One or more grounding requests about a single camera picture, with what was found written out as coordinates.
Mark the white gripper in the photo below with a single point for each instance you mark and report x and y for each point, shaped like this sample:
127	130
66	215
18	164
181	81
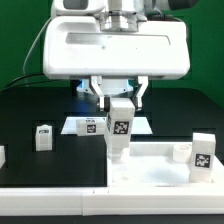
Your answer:
76	47

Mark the white base sheet with tag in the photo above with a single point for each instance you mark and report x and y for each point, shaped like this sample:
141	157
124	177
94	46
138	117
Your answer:
140	125

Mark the white fence bar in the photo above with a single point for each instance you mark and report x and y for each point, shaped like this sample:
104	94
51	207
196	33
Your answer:
111	201
218	172

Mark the white left fence stub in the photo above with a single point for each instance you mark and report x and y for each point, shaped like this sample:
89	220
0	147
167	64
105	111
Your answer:
2	156

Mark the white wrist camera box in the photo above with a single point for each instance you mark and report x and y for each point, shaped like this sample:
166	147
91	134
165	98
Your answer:
76	7

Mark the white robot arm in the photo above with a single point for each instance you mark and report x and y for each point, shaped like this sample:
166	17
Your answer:
125	16

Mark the white right fence bar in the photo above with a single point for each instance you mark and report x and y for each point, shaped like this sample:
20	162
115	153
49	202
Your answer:
218	172

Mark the white front fence bar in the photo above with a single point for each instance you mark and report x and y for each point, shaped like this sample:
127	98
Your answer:
111	201

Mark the white square table top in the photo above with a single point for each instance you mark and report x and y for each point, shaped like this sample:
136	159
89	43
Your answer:
152	164

